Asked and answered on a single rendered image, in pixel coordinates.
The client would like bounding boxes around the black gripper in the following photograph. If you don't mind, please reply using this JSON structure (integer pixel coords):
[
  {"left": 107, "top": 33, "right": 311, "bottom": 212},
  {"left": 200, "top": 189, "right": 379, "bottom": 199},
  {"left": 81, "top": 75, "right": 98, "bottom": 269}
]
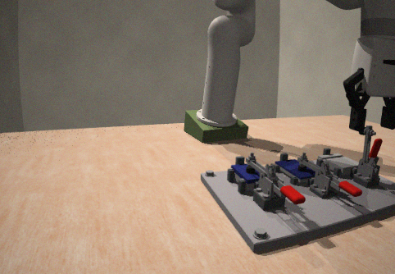
[{"left": 343, "top": 35, "right": 395, "bottom": 132}]

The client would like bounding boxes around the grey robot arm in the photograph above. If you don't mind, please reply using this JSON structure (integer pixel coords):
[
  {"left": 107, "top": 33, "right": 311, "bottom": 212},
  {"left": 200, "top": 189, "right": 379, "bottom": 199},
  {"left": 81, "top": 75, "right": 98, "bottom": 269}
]
[{"left": 197, "top": 0, "right": 395, "bottom": 127}]

